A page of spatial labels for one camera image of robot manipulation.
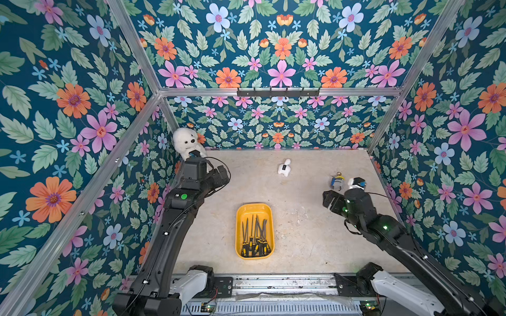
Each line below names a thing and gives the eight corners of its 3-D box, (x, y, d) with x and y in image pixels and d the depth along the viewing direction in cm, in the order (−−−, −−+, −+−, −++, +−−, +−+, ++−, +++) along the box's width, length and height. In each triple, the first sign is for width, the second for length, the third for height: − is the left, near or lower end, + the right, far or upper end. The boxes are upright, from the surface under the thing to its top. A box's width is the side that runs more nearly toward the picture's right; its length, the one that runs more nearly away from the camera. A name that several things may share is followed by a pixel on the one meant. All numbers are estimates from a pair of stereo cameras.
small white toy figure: (276, 174, 110) (276, 170, 107) (282, 160, 116) (282, 157, 114) (288, 177, 109) (288, 174, 106) (292, 163, 115) (293, 160, 113)
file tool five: (254, 255, 83) (253, 253, 81) (255, 217, 94) (255, 214, 92) (258, 255, 83) (258, 253, 81) (259, 217, 94) (259, 214, 92)
